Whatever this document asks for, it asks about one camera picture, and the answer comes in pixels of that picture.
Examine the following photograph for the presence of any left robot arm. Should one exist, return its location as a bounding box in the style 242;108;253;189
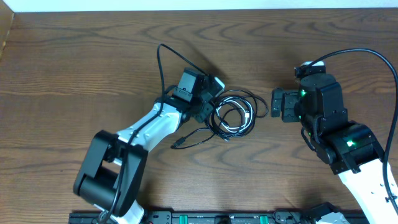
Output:
73;68;225;223

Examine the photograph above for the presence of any black USB cable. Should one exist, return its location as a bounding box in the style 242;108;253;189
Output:
170;89;269;150

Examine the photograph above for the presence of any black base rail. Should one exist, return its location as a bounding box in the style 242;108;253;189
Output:
67;210;369;224

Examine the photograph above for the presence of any white USB cable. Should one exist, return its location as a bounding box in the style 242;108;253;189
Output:
214;95;253;131

